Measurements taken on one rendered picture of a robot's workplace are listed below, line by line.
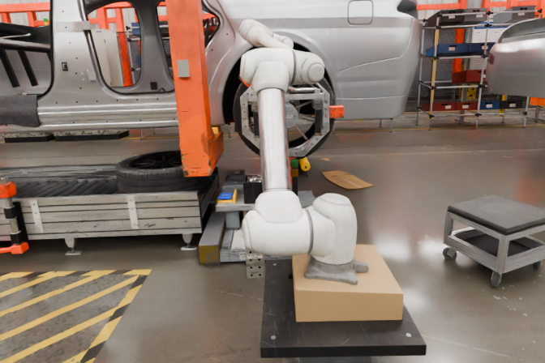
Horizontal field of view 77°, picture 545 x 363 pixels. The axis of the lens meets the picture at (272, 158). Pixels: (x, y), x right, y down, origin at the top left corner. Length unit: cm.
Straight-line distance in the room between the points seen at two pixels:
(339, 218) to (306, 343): 39
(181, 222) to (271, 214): 124
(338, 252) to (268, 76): 66
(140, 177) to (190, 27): 100
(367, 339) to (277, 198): 51
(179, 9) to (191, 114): 55
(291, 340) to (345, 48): 191
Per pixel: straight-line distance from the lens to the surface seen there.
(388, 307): 128
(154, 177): 236
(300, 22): 251
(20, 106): 306
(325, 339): 121
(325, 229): 117
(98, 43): 687
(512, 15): 718
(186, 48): 200
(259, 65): 129
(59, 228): 261
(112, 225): 245
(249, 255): 194
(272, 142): 120
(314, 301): 122
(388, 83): 262
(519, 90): 414
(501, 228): 204
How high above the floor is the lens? 111
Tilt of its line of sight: 14 degrees down
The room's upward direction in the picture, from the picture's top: 2 degrees counter-clockwise
